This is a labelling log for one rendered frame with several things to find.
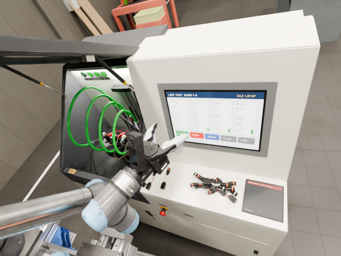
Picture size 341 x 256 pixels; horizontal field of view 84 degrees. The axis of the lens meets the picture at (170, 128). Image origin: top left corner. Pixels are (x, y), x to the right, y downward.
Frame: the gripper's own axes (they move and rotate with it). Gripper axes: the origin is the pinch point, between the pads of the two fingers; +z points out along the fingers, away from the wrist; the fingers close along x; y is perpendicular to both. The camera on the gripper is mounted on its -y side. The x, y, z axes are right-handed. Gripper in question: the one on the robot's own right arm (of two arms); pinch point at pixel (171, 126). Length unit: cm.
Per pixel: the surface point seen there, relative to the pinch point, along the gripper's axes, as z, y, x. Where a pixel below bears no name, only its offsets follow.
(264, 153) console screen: 25.5, 35.2, 17.2
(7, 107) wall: -42, 27, -328
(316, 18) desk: 337, 101, -36
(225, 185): 8.1, 45.3, 6.2
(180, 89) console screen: 20.6, 2.0, -13.6
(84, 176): -32, 41, -75
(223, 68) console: 28.7, -3.5, 3.6
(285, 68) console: 35.1, -0.2, 22.0
